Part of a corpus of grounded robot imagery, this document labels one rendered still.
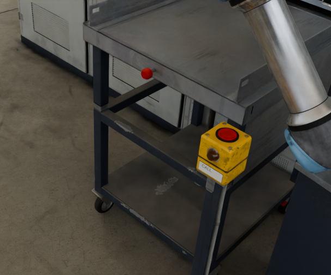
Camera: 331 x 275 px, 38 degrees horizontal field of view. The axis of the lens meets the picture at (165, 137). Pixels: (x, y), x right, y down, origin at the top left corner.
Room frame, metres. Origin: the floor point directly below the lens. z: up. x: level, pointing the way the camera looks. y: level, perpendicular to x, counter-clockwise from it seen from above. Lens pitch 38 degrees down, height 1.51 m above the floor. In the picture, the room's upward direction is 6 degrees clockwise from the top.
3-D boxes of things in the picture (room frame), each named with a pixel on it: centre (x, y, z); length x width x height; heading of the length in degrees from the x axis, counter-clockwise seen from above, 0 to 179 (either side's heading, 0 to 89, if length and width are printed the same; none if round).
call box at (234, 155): (0.82, -0.13, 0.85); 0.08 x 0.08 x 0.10; 51
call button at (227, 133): (0.82, -0.13, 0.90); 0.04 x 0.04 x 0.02
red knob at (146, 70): (1.19, 0.06, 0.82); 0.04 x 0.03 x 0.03; 141
